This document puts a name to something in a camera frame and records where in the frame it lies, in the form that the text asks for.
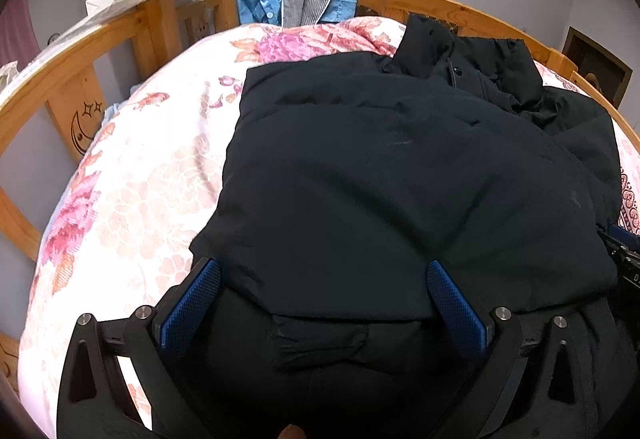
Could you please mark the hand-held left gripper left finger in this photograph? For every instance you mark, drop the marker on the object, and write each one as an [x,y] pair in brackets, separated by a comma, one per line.
[192,304]

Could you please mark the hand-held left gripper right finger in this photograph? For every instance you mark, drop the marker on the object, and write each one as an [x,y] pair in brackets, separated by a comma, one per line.
[457,304]

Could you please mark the black padded jacket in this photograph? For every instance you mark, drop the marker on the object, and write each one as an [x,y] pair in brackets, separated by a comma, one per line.
[375,179]

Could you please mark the pink floral quilt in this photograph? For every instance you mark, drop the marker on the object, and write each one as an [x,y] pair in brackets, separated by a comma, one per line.
[150,179]

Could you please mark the dark framed picture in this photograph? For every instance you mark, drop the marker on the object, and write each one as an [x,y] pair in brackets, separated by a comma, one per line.
[595,64]

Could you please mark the blue shirt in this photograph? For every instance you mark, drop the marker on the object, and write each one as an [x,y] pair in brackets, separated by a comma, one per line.
[255,1]

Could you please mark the pink curtain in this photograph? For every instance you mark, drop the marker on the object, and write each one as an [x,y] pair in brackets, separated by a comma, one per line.
[15,29]

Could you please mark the wooden bed frame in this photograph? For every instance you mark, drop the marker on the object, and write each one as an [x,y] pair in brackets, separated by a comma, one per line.
[65,54]

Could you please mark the round wall clock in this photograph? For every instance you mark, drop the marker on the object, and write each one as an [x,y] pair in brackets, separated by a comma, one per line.
[53,38]

